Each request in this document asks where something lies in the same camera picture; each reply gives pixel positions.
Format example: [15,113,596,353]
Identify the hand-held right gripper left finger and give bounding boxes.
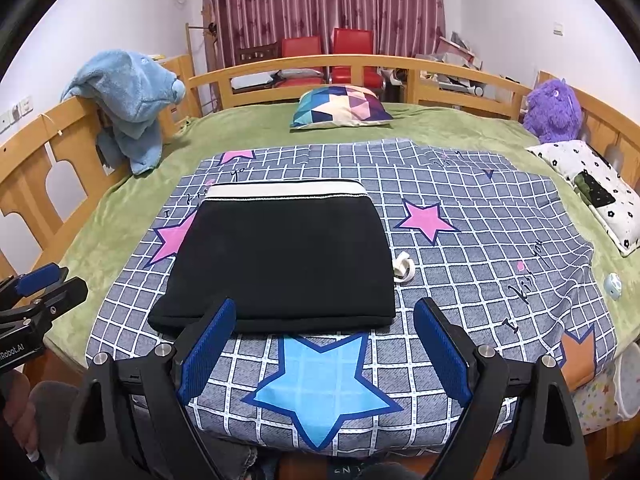
[60,297,238,480]

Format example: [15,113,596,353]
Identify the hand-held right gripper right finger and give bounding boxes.
[412,297,587,480]

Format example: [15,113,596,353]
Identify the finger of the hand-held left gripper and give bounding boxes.
[0,262,69,309]
[29,276,90,320]

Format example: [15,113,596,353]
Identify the black pants with white stripe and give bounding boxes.
[148,179,416,336]

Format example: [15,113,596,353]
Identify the person's left hand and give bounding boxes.
[0,371,42,464]

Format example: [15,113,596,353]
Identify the grey checked star blanket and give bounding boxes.
[85,139,617,458]

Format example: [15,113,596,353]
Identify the star print sheet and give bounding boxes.
[570,355,624,436]

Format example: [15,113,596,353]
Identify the small round pale toy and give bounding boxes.
[602,272,624,301]

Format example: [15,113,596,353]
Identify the white plastic bin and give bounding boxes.
[612,342,640,421]

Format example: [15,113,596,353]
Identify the blue plush toy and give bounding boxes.
[60,49,187,176]

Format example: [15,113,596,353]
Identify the white floral pillow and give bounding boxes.
[525,140,640,258]

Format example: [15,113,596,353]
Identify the green bed cover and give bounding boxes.
[42,101,640,361]

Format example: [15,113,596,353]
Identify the purple plush toy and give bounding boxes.
[522,78,583,145]

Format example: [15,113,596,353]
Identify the colourful patchwork pillow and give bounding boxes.
[290,85,395,130]

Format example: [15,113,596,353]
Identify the wooden coat rack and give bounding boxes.
[185,22,221,116]

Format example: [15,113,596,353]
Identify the pile of boxes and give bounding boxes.
[414,30,487,98]

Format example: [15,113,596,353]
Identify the dark wooden chair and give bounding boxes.
[235,42,281,68]

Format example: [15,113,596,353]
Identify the red chair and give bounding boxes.
[331,27,385,90]
[279,36,327,88]

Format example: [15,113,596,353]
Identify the wooden bed frame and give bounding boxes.
[0,52,640,376]

